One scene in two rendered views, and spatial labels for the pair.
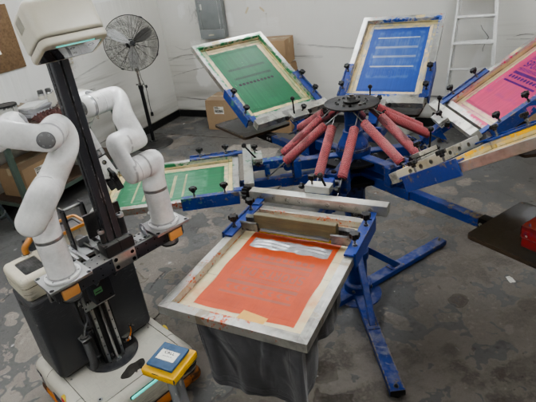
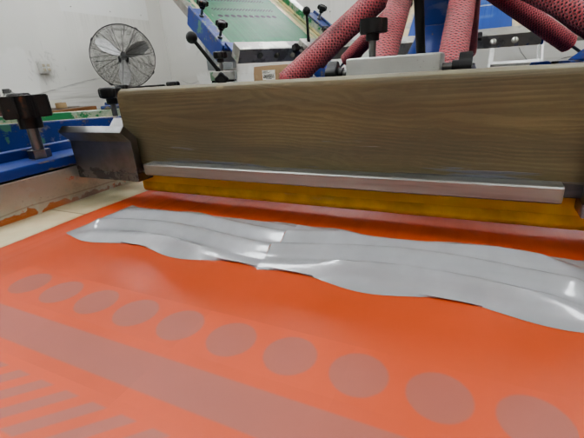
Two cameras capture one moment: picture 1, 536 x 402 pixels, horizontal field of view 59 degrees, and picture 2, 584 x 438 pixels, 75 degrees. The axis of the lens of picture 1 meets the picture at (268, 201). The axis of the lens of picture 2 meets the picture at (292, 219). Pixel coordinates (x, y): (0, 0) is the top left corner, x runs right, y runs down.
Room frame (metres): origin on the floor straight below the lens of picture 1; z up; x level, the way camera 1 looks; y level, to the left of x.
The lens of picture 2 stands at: (1.45, -0.06, 1.07)
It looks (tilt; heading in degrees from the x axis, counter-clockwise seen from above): 21 degrees down; 357
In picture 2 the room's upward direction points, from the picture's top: 4 degrees counter-clockwise
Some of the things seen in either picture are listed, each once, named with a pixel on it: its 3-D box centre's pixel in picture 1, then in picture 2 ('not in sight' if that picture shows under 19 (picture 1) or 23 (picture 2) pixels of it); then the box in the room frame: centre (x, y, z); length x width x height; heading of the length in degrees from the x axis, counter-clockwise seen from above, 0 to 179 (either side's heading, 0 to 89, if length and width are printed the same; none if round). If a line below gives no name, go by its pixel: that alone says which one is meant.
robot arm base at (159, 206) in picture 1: (157, 204); not in sight; (1.73, 0.45, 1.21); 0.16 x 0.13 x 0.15; 43
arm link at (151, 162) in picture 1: (148, 171); not in sight; (1.71, 0.44, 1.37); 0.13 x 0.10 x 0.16; 142
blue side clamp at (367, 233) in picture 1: (360, 240); not in sight; (1.64, -0.36, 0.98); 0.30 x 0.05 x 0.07; 151
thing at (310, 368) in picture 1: (323, 327); not in sight; (1.42, -0.15, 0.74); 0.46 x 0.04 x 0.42; 151
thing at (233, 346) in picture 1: (250, 357); not in sight; (1.31, 0.14, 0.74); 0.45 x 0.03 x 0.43; 61
